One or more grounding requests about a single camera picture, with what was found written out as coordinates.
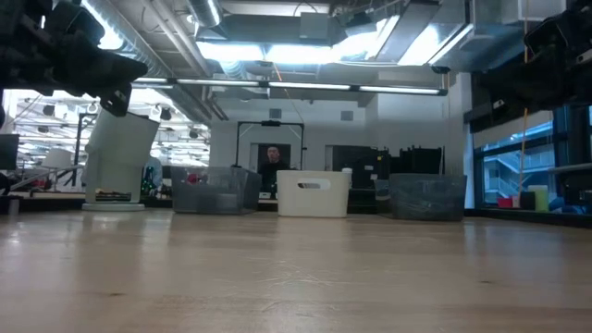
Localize white plastic bin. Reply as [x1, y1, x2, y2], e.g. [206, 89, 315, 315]
[276, 169, 352, 218]

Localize yellow hanging cable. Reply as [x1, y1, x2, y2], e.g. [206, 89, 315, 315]
[517, 0, 529, 195]

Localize dark grey plastic bin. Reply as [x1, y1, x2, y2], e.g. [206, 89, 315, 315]
[388, 173, 468, 222]

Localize pale green cylinder container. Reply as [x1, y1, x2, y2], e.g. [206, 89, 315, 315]
[527, 184, 550, 213]

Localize black storage cabinets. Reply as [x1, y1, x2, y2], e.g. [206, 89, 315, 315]
[330, 145, 445, 191]

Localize black background rig frame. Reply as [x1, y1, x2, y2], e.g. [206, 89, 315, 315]
[235, 120, 306, 171]

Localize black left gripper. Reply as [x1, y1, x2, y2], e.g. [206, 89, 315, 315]
[31, 0, 149, 117]

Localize long LED light bar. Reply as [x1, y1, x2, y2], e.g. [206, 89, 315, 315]
[131, 76, 449, 97]

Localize smoky translucent plastic bin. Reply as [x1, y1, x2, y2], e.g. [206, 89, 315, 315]
[170, 166, 264, 216]

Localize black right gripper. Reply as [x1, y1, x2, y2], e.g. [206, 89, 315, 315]
[475, 41, 592, 112]

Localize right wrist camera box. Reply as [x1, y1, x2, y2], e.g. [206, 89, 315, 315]
[524, 13, 579, 59]

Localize person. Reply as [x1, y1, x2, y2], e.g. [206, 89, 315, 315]
[142, 154, 168, 195]
[257, 145, 290, 193]

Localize black side monitor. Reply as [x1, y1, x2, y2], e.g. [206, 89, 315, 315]
[0, 133, 20, 171]

